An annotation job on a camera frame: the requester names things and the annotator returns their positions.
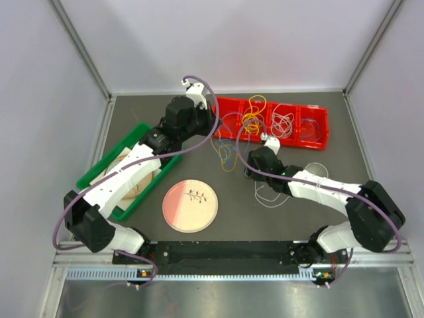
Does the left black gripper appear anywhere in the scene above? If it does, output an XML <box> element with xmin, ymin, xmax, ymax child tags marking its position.
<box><xmin>179</xmin><ymin>100</ymin><xmax>222</xmax><ymax>142</ymax></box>

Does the white cable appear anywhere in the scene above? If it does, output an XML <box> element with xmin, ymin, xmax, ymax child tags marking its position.
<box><xmin>254</xmin><ymin>184</ymin><xmax>291</xmax><ymax>209</ymax></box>
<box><xmin>269</xmin><ymin>103</ymin><xmax>296</xmax><ymax>138</ymax></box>

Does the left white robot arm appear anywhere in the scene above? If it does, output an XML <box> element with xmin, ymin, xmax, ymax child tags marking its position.
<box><xmin>63</xmin><ymin>94</ymin><xmax>220</xmax><ymax>263</ymax></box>

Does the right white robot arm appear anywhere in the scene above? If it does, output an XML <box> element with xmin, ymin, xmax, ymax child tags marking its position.
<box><xmin>243</xmin><ymin>146</ymin><xmax>405</xmax><ymax>262</ymax></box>

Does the red divided plastic bin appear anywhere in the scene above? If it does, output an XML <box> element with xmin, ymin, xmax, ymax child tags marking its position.
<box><xmin>213</xmin><ymin>95</ymin><xmax>329</xmax><ymax>150</ymax></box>

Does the grey ribbed ceramic mug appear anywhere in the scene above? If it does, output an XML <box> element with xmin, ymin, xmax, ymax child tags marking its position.
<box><xmin>305</xmin><ymin>162</ymin><xmax>329</xmax><ymax>178</ymax></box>

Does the round wooden board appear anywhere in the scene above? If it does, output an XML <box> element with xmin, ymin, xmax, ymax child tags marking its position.
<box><xmin>103</xmin><ymin>148</ymin><xmax>154</xmax><ymax>199</ymax></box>

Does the pink cream round plate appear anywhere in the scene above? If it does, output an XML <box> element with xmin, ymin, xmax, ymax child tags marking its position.
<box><xmin>162</xmin><ymin>180</ymin><xmax>219</xmax><ymax>233</ymax></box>

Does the green plastic tray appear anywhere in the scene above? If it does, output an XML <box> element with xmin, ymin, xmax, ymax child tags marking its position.
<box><xmin>76</xmin><ymin>123</ymin><xmax>182</xmax><ymax>221</ymax></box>

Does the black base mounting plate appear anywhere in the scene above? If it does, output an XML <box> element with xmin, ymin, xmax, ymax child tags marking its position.
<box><xmin>111</xmin><ymin>240</ymin><xmax>348</xmax><ymax>274</ymax></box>

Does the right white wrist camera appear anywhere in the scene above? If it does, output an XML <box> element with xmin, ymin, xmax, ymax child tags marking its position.
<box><xmin>260</xmin><ymin>132</ymin><xmax>281</xmax><ymax>155</ymax></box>

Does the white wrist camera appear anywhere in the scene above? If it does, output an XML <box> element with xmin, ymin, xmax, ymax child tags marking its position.
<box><xmin>260</xmin><ymin>132</ymin><xmax>281</xmax><ymax>155</ymax></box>
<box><xmin>181</xmin><ymin>79</ymin><xmax>208</xmax><ymax>110</ymax></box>

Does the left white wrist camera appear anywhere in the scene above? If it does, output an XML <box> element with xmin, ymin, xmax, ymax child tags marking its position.
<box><xmin>181</xmin><ymin>79</ymin><xmax>208</xmax><ymax>110</ymax></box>

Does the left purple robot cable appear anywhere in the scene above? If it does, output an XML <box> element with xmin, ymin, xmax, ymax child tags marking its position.
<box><xmin>52</xmin><ymin>75</ymin><xmax>221</xmax><ymax>289</ymax></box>

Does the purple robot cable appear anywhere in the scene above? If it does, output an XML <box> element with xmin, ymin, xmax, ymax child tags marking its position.
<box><xmin>52</xmin><ymin>75</ymin><xmax>221</xmax><ymax>289</ymax></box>
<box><xmin>235</xmin><ymin>119</ymin><xmax>403</xmax><ymax>288</ymax></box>

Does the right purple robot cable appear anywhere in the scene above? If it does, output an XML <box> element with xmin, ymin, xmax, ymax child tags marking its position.
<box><xmin>235</xmin><ymin>119</ymin><xmax>403</xmax><ymax>288</ymax></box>

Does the grey slotted cable duct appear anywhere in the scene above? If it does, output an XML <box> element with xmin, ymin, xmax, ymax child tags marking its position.
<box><xmin>66</xmin><ymin>268</ymin><xmax>317</xmax><ymax>282</ymax></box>

